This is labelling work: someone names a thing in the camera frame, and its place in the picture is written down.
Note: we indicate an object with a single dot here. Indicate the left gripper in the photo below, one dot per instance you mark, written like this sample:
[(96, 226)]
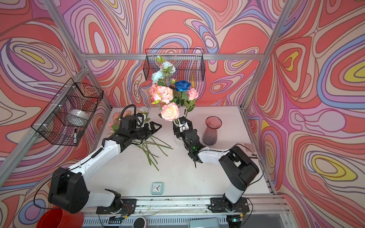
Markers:
[(153, 130)]

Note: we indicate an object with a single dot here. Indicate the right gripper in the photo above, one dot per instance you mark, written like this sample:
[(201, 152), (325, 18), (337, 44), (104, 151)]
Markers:
[(191, 126)]

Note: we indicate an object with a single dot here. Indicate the pink peony flower stem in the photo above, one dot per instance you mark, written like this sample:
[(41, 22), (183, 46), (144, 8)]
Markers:
[(170, 112)]

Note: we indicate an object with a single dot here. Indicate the pink glass vase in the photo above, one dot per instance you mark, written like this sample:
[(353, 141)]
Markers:
[(210, 135)]

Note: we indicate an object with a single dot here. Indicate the large peach rose stem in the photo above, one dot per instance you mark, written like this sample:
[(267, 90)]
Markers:
[(165, 93)]

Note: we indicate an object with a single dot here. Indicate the blue rose stem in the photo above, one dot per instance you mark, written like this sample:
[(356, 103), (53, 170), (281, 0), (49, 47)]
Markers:
[(181, 92)]

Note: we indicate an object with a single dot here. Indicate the red pink rose stem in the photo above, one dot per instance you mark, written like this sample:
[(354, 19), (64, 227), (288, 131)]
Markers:
[(153, 92)]

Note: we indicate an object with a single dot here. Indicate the pale blue flower stem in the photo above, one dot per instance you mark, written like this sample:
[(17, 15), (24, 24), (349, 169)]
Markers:
[(165, 72)]

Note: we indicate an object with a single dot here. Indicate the white ribbed vase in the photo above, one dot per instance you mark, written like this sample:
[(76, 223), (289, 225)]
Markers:
[(176, 129)]

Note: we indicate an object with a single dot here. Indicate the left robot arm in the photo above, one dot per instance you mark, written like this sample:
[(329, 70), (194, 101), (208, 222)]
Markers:
[(68, 189)]

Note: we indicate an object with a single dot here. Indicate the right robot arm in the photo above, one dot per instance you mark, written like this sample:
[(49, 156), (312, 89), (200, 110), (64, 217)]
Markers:
[(240, 169)]

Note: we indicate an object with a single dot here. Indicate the pile of artificial flowers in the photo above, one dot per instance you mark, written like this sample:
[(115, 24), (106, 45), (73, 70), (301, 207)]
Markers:
[(143, 145)]

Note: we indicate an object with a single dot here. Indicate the small teal clock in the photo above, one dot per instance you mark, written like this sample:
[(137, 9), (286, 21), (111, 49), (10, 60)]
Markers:
[(157, 188)]

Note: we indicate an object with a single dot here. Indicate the pink calculator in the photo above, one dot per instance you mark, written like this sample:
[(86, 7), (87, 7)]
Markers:
[(249, 149)]

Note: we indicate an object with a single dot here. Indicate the white bowl in basket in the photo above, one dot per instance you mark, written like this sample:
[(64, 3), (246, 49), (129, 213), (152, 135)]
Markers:
[(77, 118)]

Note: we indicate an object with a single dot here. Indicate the black marker in basket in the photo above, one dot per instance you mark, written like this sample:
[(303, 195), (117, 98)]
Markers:
[(75, 140)]

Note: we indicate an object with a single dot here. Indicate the black white round cup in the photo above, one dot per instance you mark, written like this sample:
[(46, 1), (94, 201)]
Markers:
[(140, 222)]

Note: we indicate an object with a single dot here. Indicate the grey box at bottom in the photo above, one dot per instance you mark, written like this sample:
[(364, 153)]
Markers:
[(204, 223)]

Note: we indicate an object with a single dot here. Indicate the red bucket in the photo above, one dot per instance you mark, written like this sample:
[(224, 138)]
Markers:
[(59, 218)]

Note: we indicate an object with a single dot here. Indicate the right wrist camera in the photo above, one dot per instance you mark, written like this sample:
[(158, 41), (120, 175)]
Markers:
[(183, 126)]

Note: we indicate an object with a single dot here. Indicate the black wire basket back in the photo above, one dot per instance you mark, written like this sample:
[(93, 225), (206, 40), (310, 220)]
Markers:
[(188, 62)]

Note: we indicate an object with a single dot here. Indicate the black wire basket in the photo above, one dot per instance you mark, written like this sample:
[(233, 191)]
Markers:
[(188, 62), (53, 126)]

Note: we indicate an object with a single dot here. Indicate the aluminium mounting rail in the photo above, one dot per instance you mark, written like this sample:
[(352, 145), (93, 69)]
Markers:
[(198, 205)]

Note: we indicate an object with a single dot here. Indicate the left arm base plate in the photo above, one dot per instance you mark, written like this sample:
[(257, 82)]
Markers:
[(126, 206)]

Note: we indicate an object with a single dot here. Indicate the black wire basket left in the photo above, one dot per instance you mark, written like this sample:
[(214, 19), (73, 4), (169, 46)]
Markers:
[(53, 126)]

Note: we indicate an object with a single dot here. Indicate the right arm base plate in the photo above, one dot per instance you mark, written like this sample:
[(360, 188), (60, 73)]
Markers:
[(222, 204)]

